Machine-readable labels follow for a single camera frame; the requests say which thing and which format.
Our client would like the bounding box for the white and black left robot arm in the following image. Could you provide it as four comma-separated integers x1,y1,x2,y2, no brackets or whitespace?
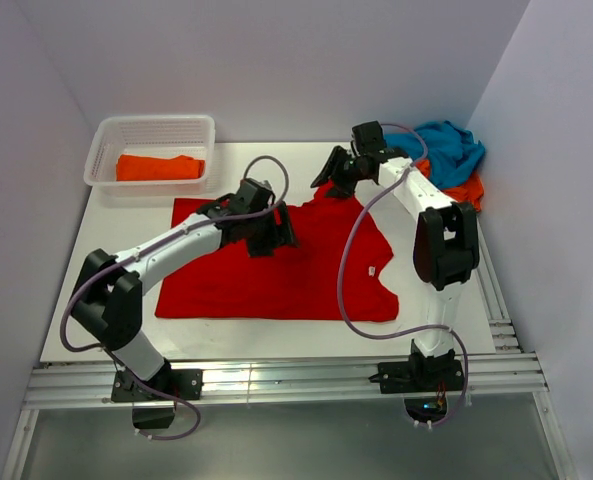
59,201,296,399

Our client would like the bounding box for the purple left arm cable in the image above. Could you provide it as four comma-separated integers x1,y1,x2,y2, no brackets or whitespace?
59,155,291,441

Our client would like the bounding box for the white plastic basket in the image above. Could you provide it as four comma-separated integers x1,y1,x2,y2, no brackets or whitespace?
83,115,216,197

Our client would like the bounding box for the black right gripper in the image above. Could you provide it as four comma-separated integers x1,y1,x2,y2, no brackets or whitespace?
311,145,366,200

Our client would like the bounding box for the red t shirt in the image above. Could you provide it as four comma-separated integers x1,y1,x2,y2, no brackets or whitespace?
155,187,399,323

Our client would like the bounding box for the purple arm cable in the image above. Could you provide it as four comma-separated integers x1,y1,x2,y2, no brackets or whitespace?
336,122,472,427
59,155,291,441

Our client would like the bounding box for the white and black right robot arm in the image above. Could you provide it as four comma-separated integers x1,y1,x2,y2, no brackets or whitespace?
311,146,480,390

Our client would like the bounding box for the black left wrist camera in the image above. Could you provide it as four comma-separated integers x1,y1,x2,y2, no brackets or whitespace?
229,178,273,214

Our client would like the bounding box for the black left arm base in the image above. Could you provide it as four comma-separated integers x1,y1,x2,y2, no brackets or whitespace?
110,369,203,431

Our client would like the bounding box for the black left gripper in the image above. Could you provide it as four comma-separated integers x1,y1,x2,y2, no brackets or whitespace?
245,202,300,259

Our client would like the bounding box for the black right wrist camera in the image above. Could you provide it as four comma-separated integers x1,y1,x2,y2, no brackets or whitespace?
352,121,387,155

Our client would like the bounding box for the aluminium rail frame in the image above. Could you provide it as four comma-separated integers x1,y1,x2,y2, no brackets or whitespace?
3,252,577,479

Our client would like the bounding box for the rolled orange t shirt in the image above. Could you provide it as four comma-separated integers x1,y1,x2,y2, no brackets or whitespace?
115,155,206,181

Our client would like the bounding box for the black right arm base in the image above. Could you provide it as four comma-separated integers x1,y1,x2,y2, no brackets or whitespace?
369,349,466,425

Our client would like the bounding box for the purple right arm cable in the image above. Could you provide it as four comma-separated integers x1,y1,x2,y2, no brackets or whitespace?
336,122,472,427

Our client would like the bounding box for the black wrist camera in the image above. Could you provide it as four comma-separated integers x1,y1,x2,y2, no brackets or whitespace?
229,178,273,214
352,121,387,155

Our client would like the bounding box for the blue t shirt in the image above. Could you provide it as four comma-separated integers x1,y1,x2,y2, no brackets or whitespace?
385,121,486,190

